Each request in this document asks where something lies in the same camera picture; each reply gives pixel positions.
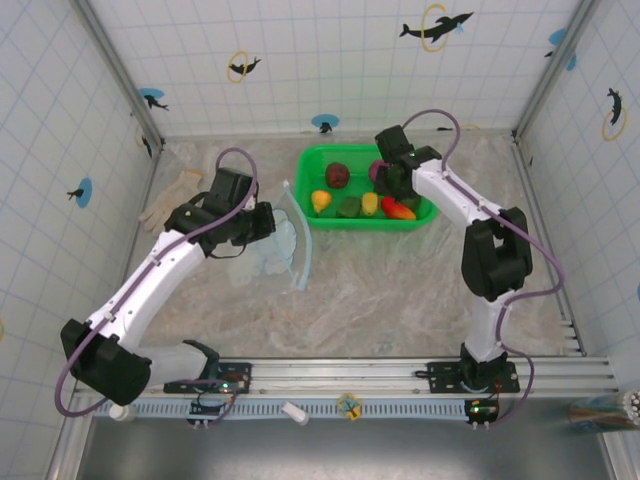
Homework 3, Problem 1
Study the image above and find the red orange toy mango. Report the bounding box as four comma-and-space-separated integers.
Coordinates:
379, 195, 418, 221

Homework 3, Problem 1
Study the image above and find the dark green toy avocado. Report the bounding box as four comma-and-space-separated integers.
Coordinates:
387, 163, 411, 195

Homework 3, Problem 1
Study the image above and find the maroon round toy fruit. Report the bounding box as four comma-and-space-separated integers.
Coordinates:
324, 162, 350, 190

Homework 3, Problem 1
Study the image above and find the clear zip-top bag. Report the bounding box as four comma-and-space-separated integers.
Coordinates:
227, 179, 316, 292

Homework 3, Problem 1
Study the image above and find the yellow orange toy pear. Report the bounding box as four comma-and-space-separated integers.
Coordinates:
310, 189, 333, 216

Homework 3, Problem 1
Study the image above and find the green plastic basket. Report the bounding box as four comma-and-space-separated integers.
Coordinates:
295, 143, 440, 232

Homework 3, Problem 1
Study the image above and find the white cotton glove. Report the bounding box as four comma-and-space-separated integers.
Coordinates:
138, 168, 206, 234

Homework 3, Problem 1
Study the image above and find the blue circle fish sticker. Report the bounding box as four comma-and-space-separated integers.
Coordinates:
66, 177, 95, 209
310, 113, 341, 135
138, 87, 170, 112

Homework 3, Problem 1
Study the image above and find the left controller circuit board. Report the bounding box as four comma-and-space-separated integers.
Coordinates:
188, 397, 236, 427

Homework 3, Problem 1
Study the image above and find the controller circuit board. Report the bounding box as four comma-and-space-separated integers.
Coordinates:
188, 397, 236, 427
464, 398, 501, 430

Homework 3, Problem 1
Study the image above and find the small white lying bottle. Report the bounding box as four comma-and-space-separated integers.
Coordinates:
280, 401, 310, 427

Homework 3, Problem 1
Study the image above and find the round tree sticker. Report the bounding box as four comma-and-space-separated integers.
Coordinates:
337, 393, 364, 421

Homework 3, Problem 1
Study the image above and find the right controller circuit board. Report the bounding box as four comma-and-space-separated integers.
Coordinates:
464, 398, 501, 430

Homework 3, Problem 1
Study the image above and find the colourful cylinder with white sticks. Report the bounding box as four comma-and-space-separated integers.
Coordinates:
569, 387, 640, 431

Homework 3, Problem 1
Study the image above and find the aluminium side floor rail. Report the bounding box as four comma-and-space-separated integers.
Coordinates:
509, 130, 587, 357

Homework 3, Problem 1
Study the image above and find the large dolphin ring sticker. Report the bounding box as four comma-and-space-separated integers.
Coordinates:
398, 3, 475, 54

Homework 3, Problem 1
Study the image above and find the aluminium corner post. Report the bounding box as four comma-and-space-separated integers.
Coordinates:
512, 0, 601, 144
72, 0, 166, 154

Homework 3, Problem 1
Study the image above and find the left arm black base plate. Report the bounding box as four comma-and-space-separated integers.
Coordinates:
163, 362, 254, 396

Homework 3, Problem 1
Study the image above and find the small dolphin ring sticker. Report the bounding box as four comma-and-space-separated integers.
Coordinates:
227, 49, 263, 84

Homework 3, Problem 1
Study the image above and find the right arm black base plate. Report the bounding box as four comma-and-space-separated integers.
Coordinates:
414, 358, 521, 395

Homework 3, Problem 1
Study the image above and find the long aluminium mounting rail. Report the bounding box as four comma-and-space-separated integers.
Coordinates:
74, 355, 619, 400

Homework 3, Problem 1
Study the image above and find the white slotted cable duct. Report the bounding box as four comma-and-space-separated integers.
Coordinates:
92, 399, 471, 420

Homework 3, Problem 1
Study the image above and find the upright dolphin ring sticker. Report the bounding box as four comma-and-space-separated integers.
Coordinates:
601, 87, 629, 142

